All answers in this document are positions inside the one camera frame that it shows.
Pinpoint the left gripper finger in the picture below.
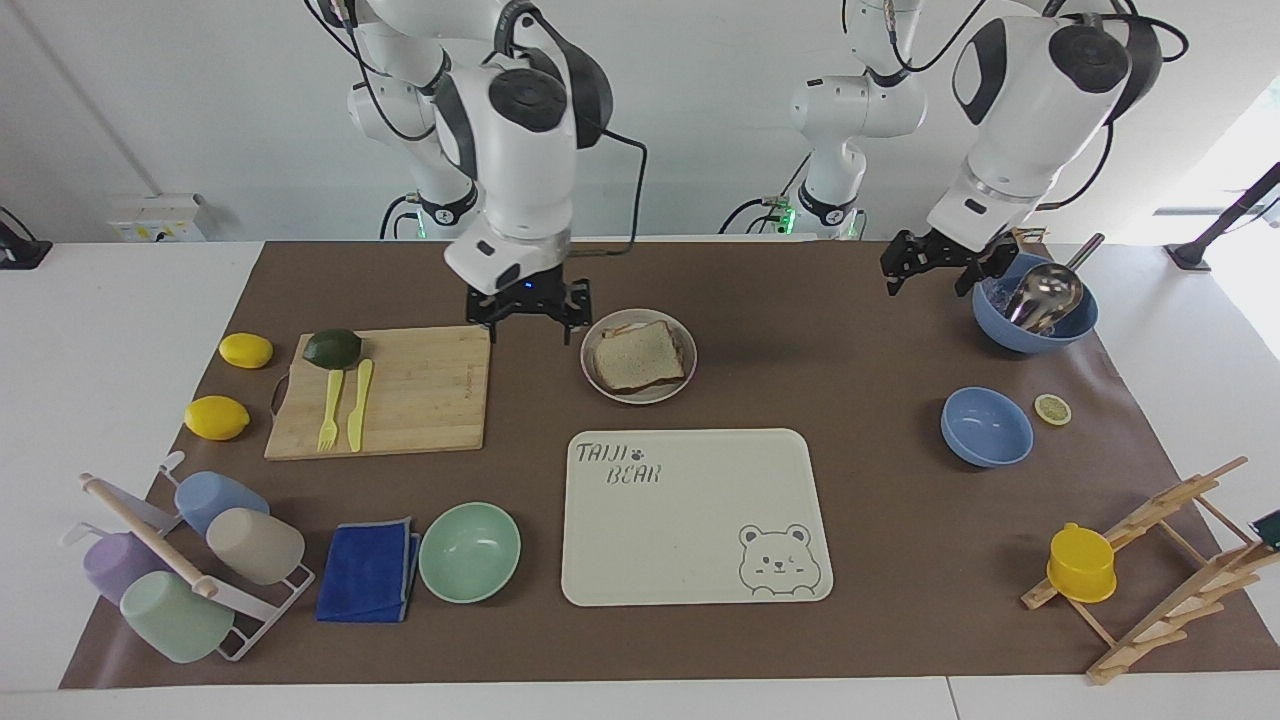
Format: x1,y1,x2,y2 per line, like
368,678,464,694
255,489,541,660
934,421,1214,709
954,238,1022,299
879,230,939,298

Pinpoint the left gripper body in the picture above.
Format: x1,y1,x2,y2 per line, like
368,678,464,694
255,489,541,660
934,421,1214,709
918,230,991,269

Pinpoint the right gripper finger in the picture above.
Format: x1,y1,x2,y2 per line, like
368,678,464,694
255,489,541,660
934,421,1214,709
542,279,594,347
466,286,513,331

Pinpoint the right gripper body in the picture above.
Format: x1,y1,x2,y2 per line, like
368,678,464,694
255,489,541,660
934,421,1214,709
488,262,569,309

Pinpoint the beige round plate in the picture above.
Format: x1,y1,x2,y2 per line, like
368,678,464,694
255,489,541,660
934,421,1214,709
580,307,699,406

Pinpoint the metal ladle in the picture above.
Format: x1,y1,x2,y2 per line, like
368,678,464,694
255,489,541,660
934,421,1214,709
1002,232,1107,335

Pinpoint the brown bread slice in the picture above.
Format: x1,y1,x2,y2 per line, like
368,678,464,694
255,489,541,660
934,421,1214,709
592,320,688,394

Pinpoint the large blue bowl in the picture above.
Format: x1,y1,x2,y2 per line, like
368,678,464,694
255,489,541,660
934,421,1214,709
971,251,1100,355

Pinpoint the wooden cutting board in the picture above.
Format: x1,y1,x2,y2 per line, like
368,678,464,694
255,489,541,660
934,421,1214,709
264,325,493,462

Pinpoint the dark green avocado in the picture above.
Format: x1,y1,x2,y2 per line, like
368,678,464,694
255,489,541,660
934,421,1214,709
302,328,364,371

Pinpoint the yellow plastic knife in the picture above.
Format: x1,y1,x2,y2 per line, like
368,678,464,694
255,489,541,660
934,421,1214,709
347,359,375,453

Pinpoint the small blue bowl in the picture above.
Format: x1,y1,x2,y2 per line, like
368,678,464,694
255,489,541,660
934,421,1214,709
939,386,1035,469

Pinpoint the yellow plastic fork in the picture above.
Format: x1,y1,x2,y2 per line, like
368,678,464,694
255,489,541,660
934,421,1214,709
317,368,345,454

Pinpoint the black stand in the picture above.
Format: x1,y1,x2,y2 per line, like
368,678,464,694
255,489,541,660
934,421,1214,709
0,206,54,272
1164,161,1280,272

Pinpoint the yellow lemon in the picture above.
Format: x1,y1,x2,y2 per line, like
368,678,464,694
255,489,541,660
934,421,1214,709
219,332,275,370
184,395,251,442

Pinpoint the cream tray with bear print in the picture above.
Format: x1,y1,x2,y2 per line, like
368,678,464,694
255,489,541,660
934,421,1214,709
560,427,835,608

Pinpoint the green bowl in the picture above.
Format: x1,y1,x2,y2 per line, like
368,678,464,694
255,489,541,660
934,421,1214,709
417,501,523,605

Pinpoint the blue folded cloth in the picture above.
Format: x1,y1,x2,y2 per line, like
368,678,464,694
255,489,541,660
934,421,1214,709
315,516,423,625

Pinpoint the yellow cup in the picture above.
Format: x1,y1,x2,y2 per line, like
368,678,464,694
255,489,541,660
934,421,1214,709
1046,521,1118,605

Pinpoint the beige plastic cup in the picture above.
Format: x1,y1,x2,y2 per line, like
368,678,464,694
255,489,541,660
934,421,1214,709
205,507,307,587

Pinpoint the blue plastic cup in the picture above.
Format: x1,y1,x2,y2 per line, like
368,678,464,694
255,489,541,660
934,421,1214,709
174,470,272,537

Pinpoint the white cup rack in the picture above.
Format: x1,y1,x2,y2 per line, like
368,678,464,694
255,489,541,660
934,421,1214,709
60,450,317,664

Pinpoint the wooden dish rack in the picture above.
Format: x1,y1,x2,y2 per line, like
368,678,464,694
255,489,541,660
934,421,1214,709
1020,456,1280,687

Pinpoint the green plastic cup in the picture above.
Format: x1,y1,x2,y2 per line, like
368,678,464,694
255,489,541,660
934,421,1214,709
119,569,236,665

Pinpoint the purple plastic cup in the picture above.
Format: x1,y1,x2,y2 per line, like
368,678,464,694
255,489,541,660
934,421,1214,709
82,531,173,606

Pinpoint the black cable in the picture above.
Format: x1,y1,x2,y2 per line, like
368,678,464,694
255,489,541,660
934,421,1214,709
719,150,813,237
494,0,649,258
379,193,425,242
1034,0,1191,213

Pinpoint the white wall socket box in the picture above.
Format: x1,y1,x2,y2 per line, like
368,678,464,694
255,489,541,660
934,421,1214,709
106,192,209,244

